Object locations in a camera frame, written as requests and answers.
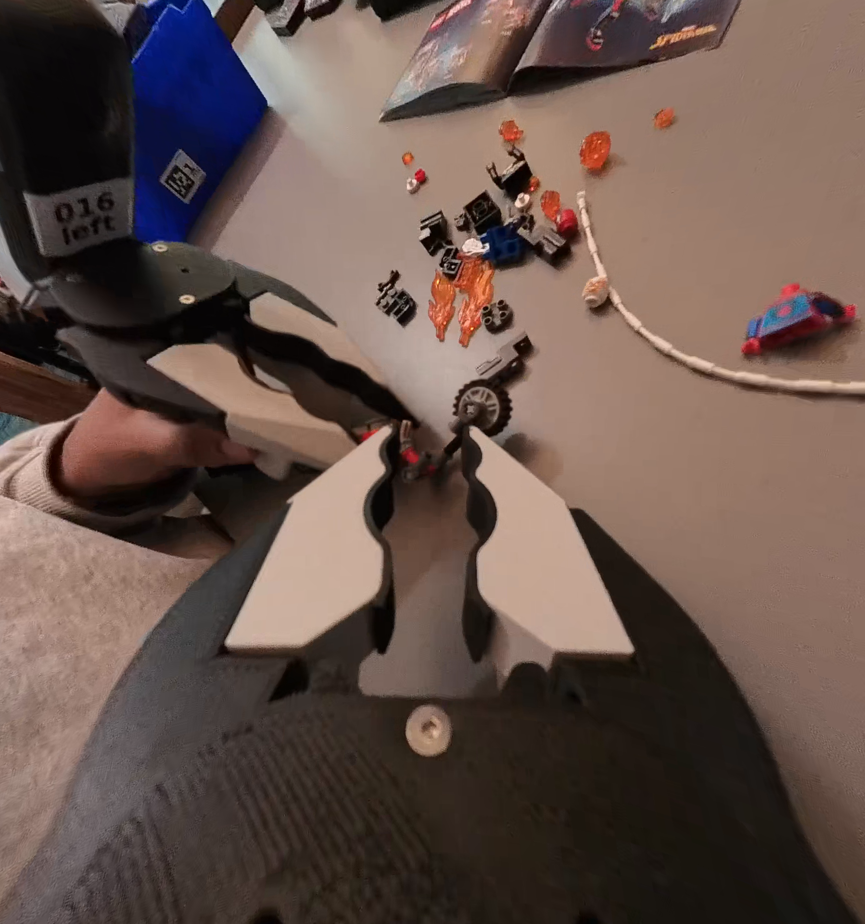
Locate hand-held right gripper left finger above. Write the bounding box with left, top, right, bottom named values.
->
left=223, top=424, right=399, bottom=659

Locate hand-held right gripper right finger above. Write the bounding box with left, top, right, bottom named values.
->
left=460, top=427, right=636, bottom=668

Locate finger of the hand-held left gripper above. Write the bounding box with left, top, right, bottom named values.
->
left=241, top=292, right=422, bottom=434
left=147, top=343, right=379, bottom=481

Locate lego motorcycle assembly with wheel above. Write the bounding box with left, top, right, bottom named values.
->
left=360, top=379, right=514, bottom=486

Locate person's left forearm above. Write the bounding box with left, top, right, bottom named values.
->
left=0, top=419, right=210, bottom=537

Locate pile of loose lego pieces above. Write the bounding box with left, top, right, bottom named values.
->
left=375, top=108, right=677, bottom=349

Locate red blue lego spider vehicle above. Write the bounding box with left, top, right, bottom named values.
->
left=740, top=283, right=858, bottom=357

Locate person's left hand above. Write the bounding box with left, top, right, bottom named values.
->
left=61, top=393, right=260, bottom=510

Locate wooden board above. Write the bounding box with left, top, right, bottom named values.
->
left=0, top=339, right=96, bottom=425

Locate blue plastic bin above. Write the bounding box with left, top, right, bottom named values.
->
left=126, top=0, right=269, bottom=245

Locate person's grey sweatshirt torso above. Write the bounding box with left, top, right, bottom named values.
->
left=0, top=491, right=291, bottom=924

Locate open instruction booklet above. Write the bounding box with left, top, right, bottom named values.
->
left=378, top=0, right=742, bottom=122

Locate grey black lego frame piece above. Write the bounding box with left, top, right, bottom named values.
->
left=476, top=331, right=536, bottom=384

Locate white lego web chain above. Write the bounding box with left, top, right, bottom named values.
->
left=575, top=190, right=865, bottom=400

